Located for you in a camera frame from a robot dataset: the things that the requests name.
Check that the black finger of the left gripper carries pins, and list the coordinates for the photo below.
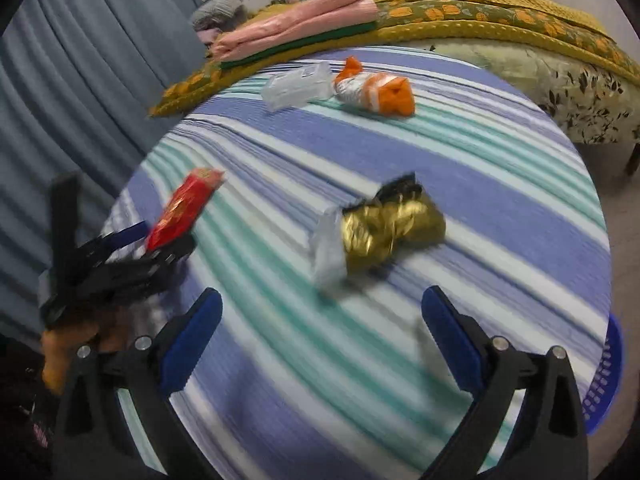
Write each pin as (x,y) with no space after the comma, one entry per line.
(120,258)

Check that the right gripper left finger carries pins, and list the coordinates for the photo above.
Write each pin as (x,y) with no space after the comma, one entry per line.
(115,420)

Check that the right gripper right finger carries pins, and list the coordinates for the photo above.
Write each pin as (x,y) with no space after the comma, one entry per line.
(549,439)

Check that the red snack wrapper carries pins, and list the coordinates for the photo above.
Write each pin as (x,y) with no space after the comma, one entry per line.
(184,207)

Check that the left hand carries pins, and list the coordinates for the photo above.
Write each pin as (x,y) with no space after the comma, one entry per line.
(107,331)

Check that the blue plastic waste basket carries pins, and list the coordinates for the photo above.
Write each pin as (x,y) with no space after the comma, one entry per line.
(606,380)

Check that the blue grey curtain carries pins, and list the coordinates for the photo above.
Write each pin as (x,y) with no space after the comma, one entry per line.
(78,78)

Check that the striped blue green tablecloth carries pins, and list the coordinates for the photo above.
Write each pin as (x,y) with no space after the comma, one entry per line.
(353,180)

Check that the clear plastic packaging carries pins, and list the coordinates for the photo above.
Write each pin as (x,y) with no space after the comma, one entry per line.
(298,87)

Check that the gold foil wrapper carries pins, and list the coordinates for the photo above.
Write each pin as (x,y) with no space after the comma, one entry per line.
(360,236)

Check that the grey clothes pile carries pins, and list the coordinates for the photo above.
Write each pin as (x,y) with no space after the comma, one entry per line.
(225,15)

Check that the orange white crumpled wrapper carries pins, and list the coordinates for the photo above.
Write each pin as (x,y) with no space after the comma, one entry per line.
(379,93)

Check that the bed with floral sheet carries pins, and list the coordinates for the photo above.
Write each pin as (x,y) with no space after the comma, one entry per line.
(591,104)

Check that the pink folded blanket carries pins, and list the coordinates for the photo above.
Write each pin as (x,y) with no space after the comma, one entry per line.
(302,20)

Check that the green folded cloth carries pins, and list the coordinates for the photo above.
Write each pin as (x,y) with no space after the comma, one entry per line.
(336,34)

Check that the yellow floral quilt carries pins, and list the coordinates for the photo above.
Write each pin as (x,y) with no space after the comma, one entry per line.
(541,23)

